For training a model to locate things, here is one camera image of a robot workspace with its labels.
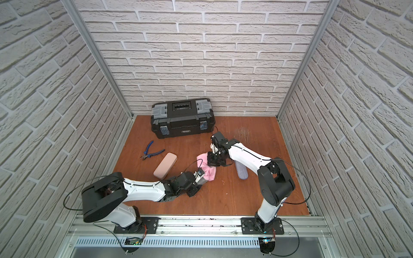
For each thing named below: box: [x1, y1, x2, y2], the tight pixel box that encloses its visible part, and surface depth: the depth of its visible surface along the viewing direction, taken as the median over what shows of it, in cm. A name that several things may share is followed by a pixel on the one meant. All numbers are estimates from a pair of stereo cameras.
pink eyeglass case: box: [153, 152, 178, 179], surface depth 94 cm
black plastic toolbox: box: [150, 97, 216, 140], surface depth 101 cm
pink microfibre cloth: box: [196, 152, 217, 182], surface depth 84 cm
